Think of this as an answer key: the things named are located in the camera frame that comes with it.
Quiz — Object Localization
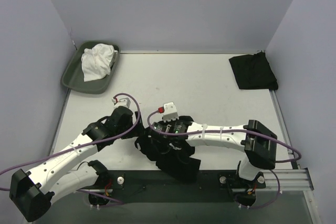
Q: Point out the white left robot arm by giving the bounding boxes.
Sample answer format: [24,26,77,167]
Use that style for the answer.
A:
[9,105,143,222]

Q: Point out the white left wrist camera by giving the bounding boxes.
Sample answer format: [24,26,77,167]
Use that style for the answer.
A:
[112,98,131,109]

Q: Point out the crumpled white t shirt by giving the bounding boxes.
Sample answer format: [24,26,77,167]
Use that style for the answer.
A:
[81,44,119,82]

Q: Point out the grey plastic tray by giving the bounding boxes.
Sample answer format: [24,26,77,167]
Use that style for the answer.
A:
[61,40,120,94]

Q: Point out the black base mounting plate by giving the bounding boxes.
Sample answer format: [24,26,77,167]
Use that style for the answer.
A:
[83,170,266,204]

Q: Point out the black t shirt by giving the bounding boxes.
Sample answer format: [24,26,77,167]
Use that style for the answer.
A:
[229,51,278,90]
[134,127,201,184]

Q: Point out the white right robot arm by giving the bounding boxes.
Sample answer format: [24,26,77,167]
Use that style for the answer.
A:
[149,117,277,181]

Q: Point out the folded black t shirt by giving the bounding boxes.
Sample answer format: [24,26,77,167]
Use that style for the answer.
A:
[229,51,278,90]

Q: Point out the aluminium front rail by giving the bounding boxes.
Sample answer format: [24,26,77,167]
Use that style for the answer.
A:
[52,167,314,192]

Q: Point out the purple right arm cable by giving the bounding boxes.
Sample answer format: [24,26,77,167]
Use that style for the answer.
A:
[146,110,301,209]

